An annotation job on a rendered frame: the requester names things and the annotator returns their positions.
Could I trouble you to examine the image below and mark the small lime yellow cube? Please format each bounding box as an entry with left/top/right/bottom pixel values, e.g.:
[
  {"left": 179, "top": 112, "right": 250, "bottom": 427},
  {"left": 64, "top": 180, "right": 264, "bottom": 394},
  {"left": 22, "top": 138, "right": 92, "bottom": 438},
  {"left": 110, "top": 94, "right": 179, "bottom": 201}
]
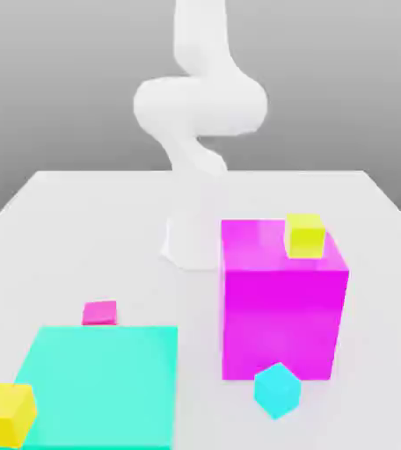
[{"left": 284, "top": 213, "right": 327, "bottom": 260}]

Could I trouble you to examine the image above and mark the small pink cube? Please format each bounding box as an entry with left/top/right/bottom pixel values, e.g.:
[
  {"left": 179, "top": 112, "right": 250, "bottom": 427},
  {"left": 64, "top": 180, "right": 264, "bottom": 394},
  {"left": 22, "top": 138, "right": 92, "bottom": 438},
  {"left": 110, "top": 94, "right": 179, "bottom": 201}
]
[{"left": 81, "top": 299, "right": 118, "bottom": 327}]

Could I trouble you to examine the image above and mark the small cyan cube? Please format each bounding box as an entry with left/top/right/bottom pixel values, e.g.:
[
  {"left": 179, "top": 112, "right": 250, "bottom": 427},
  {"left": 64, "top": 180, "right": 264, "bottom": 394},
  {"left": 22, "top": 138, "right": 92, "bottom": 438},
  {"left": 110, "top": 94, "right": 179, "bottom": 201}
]
[{"left": 253, "top": 361, "right": 303, "bottom": 421}]

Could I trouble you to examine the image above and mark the small golden yellow cube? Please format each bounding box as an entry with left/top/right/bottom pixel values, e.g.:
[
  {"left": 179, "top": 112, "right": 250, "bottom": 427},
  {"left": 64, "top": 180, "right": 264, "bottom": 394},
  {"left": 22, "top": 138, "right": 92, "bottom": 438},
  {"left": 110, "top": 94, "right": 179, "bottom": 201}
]
[{"left": 0, "top": 382, "right": 39, "bottom": 450}]

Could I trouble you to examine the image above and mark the large magenta box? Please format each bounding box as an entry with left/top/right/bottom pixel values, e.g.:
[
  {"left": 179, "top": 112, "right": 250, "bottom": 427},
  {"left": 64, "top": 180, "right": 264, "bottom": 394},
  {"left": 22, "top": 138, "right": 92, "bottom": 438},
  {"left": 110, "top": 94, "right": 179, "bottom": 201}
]
[{"left": 220, "top": 218, "right": 350, "bottom": 382}]

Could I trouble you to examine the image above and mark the large turquoise box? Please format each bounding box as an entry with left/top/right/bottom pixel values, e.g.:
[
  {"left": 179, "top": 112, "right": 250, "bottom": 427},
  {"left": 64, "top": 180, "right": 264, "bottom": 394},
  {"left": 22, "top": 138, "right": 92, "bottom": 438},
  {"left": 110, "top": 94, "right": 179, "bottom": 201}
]
[{"left": 0, "top": 325, "right": 179, "bottom": 450}]

